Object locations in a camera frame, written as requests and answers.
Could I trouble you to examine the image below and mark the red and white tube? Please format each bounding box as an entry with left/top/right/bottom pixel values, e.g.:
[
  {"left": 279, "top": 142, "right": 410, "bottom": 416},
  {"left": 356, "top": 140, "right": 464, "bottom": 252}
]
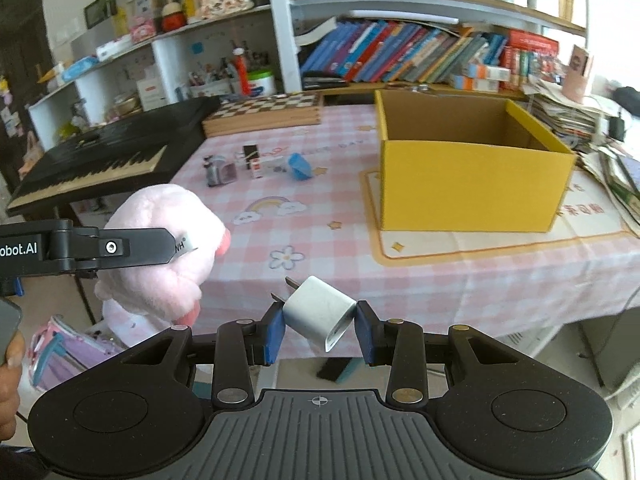
[{"left": 232, "top": 47, "right": 251, "bottom": 96}]

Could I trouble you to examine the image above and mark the small black white box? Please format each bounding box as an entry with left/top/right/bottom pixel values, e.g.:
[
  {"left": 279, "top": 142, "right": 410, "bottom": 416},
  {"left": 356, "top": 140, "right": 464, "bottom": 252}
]
[{"left": 242, "top": 144, "right": 264, "bottom": 180}]

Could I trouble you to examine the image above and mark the pink desk gadget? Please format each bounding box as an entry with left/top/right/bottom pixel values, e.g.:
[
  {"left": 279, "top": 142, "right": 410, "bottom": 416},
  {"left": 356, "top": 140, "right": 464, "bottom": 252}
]
[{"left": 562, "top": 45, "right": 593, "bottom": 103}]

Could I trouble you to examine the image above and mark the pink and purple bag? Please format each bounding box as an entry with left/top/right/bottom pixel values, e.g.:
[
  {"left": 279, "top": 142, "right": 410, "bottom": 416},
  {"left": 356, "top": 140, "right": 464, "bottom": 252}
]
[{"left": 27, "top": 314, "right": 126, "bottom": 392}]

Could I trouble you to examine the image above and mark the beige placemat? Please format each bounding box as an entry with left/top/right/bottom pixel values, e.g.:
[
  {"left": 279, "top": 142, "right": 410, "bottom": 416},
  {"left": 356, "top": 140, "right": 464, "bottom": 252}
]
[{"left": 360, "top": 167, "right": 633, "bottom": 266}]

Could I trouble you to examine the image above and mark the black binder clip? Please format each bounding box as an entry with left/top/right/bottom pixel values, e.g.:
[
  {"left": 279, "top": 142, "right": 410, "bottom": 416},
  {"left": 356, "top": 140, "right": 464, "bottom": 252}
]
[{"left": 202, "top": 155, "right": 224, "bottom": 188}]

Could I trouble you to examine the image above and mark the row of leaning colourful books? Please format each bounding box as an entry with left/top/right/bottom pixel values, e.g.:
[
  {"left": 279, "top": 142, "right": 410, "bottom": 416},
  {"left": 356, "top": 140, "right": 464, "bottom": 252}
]
[{"left": 300, "top": 20, "right": 508, "bottom": 83}]

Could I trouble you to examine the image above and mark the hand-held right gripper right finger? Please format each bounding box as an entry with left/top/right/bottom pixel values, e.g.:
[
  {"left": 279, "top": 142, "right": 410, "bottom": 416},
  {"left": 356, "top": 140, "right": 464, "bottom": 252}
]
[{"left": 354, "top": 300, "right": 521, "bottom": 406}]

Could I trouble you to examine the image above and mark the white jar with green lid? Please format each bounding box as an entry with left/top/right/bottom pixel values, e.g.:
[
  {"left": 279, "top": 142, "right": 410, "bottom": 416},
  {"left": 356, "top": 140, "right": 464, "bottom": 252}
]
[{"left": 247, "top": 67, "right": 277, "bottom": 97}]

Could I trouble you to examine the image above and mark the stack of papers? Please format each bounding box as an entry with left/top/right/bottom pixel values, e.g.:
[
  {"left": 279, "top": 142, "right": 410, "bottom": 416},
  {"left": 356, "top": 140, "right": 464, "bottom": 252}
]
[{"left": 527, "top": 80, "right": 608, "bottom": 153}]

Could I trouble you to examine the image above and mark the wooden chessboard box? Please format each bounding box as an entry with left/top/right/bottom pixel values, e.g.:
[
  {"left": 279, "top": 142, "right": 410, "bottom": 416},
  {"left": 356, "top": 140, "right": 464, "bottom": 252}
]
[{"left": 201, "top": 91, "right": 323, "bottom": 138}]

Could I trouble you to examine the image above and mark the red boxed book set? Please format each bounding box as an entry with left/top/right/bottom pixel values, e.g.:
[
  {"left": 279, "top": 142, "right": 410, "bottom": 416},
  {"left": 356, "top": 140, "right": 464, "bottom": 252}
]
[{"left": 502, "top": 30, "right": 560, "bottom": 88}]

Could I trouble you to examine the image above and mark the green covered book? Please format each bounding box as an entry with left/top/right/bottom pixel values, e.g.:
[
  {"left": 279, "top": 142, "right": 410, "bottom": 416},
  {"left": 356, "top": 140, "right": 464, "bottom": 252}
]
[{"left": 597, "top": 152, "right": 640, "bottom": 238}]

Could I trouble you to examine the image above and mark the yellow cardboard box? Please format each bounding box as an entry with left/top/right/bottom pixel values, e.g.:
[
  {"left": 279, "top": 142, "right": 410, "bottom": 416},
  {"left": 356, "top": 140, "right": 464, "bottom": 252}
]
[{"left": 374, "top": 89, "right": 578, "bottom": 233}]

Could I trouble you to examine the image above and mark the gold bowl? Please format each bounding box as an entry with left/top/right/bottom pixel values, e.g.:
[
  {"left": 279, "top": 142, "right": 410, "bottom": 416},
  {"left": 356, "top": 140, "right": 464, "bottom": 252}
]
[{"left": 114, "top": 95, "right": 142, "bottom": 117}]

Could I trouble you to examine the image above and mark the red round jar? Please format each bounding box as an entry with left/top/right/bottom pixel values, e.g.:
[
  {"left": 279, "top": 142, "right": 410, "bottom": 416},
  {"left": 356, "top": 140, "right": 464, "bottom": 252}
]
[{"left": 161, "top": 0, "right": 187, "bottom": 33}]

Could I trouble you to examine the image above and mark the black picture frame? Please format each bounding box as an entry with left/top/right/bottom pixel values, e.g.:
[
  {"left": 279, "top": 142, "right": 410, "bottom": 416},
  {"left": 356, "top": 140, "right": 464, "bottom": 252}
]
[{"left": 84, "top": 0, "right": 118, "bottom": 30}]

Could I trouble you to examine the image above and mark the pink plush pig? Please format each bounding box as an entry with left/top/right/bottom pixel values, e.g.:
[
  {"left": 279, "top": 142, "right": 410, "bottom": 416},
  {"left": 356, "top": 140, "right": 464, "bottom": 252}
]
[{"left": 94, "top": 184, "right": 232, "bottom": 326}]

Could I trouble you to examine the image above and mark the blue wipes packet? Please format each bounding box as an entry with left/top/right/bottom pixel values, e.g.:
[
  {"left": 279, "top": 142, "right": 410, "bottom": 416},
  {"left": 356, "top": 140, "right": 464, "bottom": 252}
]
[{"left": 60, "top": 56, "right": 100, "bottom": 83}]

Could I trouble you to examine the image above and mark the pen holder with pens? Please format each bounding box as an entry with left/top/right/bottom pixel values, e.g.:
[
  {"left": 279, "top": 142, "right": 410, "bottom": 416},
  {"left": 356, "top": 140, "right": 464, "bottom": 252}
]
[{"left": 187, "top": 62, "right": 236, "bottom": 98}]

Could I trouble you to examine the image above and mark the white box with red label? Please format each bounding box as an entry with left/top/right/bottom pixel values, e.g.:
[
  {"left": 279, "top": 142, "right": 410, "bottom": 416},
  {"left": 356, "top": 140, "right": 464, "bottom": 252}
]
[{"left": 136, "top": 77, "right": 168, "bottom": 111}]

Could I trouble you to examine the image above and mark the person's left hand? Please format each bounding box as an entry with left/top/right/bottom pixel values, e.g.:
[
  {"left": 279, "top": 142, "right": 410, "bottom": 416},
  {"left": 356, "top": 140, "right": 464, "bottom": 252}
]
[{"left": 0, "top": 332, "right": 25, "bottom": 443}]

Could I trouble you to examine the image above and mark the small blue object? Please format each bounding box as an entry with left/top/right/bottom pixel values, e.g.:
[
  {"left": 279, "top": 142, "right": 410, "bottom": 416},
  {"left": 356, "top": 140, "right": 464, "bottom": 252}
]
[{"left": 287, "top": 152, "right": 313, "bottom": 181}]

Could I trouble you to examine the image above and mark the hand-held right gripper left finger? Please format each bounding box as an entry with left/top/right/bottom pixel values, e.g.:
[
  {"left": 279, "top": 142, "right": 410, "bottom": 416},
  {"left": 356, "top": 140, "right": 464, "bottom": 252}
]
[{"left": 120, "top": 302, "right": 287, "bottom": 411}]

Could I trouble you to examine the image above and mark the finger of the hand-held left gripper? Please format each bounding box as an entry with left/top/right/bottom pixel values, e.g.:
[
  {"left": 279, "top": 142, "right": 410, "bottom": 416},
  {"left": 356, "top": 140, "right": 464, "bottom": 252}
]
[{"left": 97, "top": 227, "right": 187, "bottom": 267}]

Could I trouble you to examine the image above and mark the white charger plug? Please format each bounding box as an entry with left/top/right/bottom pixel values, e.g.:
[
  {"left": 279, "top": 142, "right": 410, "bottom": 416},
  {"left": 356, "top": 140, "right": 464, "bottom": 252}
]
[{"left": 271, "top": 275, "right": 357, "bottom": 354}]

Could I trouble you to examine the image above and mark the small orange and white box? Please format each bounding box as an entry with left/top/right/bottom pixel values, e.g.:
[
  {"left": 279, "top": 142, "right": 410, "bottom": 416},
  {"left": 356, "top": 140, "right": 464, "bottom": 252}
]
[
  {"left": 460, "top": 64, "right": 511, "bottom": 81},
  {"left": 450, "top": 74, "right": 501, "bottom": 92}
]

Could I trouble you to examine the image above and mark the pink checked desktop tablecloth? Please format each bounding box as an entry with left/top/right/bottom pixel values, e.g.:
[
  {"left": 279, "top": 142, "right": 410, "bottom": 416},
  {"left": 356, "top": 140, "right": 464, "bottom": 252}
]
[{"left": 70, "top": 102, "right": 640, "bottom": 346}]

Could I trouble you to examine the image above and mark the white shelving unit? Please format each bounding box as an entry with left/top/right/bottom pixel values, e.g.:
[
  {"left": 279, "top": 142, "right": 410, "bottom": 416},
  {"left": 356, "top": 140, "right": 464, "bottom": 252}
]
[{"left": 27, "top": 0, "right": 588, "bottom": 126}]

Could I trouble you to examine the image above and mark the pink tissue box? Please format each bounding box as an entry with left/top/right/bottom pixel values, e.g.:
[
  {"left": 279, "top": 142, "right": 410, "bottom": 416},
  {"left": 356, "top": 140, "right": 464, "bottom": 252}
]
[{"left": 129, "top": 17, "right": 157, "bottom": 43}]

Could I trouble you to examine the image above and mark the black electronic keyboard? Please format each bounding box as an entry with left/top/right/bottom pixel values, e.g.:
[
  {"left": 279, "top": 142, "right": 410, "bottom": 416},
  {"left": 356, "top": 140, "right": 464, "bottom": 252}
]
[{"left": 6, "top": 96, "right": 221, "bottom": 218}]

